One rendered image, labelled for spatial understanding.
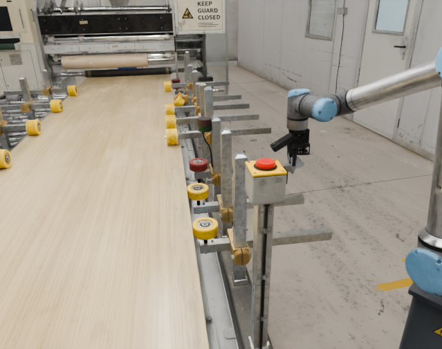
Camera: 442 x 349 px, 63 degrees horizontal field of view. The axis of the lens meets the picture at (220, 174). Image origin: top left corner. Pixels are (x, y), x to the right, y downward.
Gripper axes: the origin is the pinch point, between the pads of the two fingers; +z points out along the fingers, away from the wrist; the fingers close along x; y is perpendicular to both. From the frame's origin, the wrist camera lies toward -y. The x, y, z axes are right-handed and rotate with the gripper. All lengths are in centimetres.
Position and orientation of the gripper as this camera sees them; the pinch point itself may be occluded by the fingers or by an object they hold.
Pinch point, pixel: (290, 170)
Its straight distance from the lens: 169.5
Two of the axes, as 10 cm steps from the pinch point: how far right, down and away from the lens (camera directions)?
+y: 9.9, -1.0, 1.1
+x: -1.4, -4.1, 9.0
